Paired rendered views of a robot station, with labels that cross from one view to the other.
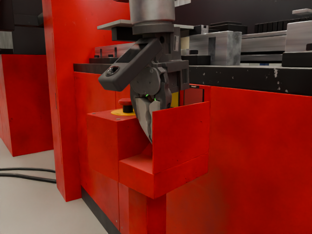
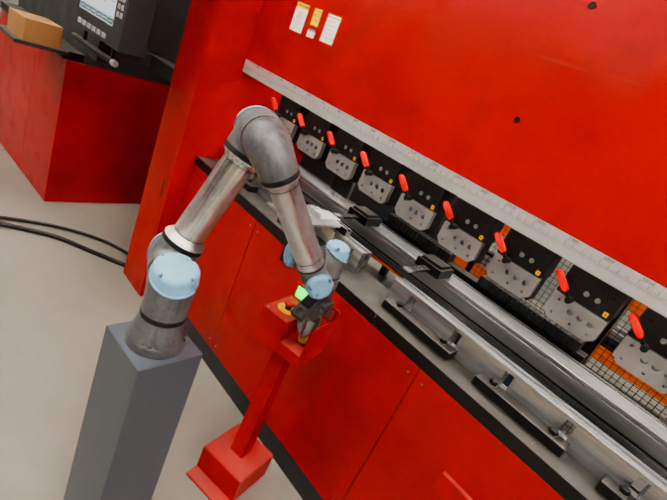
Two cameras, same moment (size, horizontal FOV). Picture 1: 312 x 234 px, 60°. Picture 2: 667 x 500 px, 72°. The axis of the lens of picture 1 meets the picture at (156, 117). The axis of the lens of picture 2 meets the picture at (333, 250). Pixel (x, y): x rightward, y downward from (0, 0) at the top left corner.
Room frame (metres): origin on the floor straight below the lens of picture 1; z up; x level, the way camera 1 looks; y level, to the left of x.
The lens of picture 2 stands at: (-0.74, 0.46, 1.58)
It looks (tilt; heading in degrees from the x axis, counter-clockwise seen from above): 21 degrees down; 340
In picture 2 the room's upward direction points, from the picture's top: 24 degrees clockwise
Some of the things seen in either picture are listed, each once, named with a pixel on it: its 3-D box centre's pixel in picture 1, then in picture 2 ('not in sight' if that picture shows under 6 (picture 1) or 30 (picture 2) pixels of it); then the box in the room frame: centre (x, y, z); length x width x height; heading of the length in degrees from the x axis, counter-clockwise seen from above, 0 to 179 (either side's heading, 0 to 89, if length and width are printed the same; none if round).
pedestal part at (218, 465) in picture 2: not in sight; (230, 463); (0.52, 0.04, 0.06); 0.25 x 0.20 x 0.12; 136
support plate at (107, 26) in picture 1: (145, 27); (304, 214); (0.93, 0.04, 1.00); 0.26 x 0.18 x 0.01; 123
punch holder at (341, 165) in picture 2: not in sight; (349, 156); (1.03, -0.07, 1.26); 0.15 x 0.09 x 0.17; 33
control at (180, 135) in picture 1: (146, 129); (296, 322); (0.54, 0.02, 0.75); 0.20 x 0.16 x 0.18; 46
